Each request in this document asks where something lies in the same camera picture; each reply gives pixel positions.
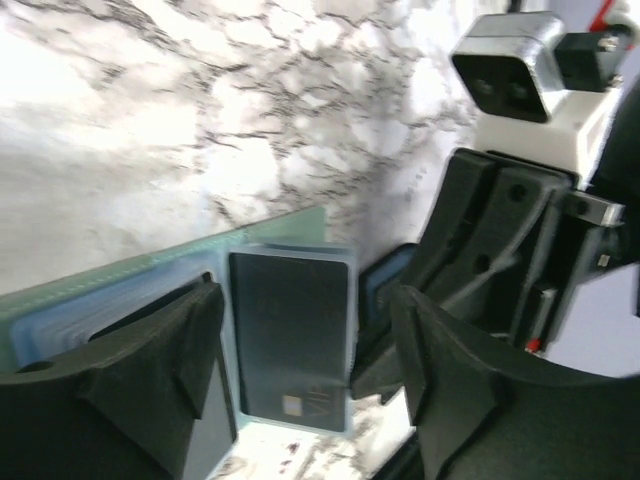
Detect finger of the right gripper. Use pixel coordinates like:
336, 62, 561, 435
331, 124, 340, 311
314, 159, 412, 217
449, 163, 572, 337
352, 149, 497, 400

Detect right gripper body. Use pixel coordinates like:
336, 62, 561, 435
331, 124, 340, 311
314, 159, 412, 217
519, 174, 639, 353

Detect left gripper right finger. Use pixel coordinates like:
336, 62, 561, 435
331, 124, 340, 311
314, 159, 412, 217
390, 286, 639, 479

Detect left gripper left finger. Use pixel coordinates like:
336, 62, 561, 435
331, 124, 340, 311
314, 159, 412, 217
1, 281, 237, 479

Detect green card holder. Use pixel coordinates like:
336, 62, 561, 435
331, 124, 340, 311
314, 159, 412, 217
0, 205, 361, 451

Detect dark card right pocket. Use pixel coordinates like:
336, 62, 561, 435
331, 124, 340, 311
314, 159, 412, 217
228, 250, 354, 434

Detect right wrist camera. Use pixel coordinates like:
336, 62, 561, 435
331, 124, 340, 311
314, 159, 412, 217
452, 11, 637, 181

